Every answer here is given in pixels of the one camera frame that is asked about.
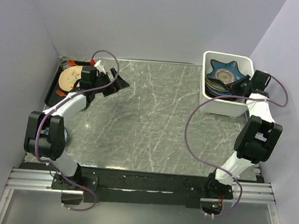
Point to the mint green flower plate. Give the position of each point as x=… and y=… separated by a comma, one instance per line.
x=216, y=88

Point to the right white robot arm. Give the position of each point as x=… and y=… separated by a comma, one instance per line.
x=257, y=140

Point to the orange plastic fork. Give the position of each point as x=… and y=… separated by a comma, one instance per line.
x=60, y=93

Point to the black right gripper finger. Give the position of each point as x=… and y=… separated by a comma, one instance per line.
x=242, y=82
x=240, y=89

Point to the black serving tray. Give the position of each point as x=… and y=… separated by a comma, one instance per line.
x=52, y=98

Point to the clear glass cup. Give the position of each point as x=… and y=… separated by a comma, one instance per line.
x=63, y=63

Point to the white plastic bin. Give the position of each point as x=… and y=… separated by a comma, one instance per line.
x=221, y=106

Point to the aluminium rail frame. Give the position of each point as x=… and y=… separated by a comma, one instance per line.
x=28, y=199

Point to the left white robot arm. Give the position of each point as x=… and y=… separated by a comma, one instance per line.
x=45, y=134

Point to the orange plastic spoon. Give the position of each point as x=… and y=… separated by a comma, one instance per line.
x=71, y=63

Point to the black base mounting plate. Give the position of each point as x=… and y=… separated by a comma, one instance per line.
x=124, y=186

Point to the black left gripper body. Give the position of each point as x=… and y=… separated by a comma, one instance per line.
x=101, y=78

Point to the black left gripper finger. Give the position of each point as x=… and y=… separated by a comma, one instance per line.
x=116, y=86
x=115, y=77

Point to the floral beige plate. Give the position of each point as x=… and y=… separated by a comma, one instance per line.
x=68, y=77

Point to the blue patterned small bowl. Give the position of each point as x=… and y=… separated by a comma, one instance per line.
x=66, y=134

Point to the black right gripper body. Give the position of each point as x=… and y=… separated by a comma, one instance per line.
x=248, y=82

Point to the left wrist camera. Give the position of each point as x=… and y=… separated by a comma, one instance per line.
x=99, y=65

